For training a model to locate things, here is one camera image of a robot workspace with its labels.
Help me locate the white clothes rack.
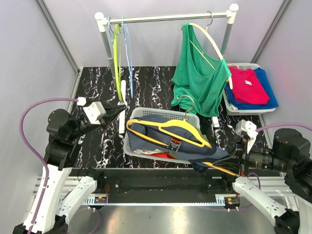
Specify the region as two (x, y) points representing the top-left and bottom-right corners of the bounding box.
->
(94, 3), (239, 134)

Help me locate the green tank top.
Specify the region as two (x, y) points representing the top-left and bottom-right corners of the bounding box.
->
(171, 23), (233, 117)

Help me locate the blue folded shirt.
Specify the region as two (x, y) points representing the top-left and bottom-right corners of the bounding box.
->
(225, 68), (279, 110)

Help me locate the white camisole top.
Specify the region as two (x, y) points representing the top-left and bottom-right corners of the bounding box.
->
(133, 149), (159, 155)

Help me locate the lime green hanger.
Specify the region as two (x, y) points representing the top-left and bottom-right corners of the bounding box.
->
(113, 24), (123, 102)

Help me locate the red tank top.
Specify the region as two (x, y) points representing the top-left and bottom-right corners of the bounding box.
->
(150, 152), (174, 159)

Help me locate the yellow plastic hanger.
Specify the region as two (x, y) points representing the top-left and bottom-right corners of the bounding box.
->
(125, 95), (238, 176)

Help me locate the white plastic basket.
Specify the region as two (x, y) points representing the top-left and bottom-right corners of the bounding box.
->
(123, 107), (200, 164)

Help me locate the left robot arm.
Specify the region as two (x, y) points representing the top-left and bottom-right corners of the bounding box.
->
(13, 97), (127, 234)

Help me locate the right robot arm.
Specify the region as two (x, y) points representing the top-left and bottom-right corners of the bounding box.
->
(211, 121), (312, 234)

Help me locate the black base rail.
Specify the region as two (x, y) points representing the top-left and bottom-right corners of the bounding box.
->
(82, 168), (238, 206)

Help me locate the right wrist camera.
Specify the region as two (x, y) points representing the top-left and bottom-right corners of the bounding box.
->
(235, 119), (258, 153)

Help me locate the white side basket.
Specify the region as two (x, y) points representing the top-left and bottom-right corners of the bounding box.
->
(223, 63), (265, 115)

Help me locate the pink folded shirt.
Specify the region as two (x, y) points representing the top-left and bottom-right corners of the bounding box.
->
(229, 67), (270, 105)

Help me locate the light blue wire hanger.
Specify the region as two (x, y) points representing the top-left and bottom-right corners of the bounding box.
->
(107, 17), (115, 75)

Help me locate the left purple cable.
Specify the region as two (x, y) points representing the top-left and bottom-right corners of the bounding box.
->
(19, 97), (102, 234)

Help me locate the navy blue tank top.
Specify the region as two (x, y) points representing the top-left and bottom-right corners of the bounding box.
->
(126, 115), (235, 175)

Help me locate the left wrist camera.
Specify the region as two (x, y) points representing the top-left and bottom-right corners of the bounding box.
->
(83, 101), (106, 125)

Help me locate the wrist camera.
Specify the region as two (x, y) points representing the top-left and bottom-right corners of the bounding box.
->
(83, 101), (106, 125)
(235, 119), (258, 153)

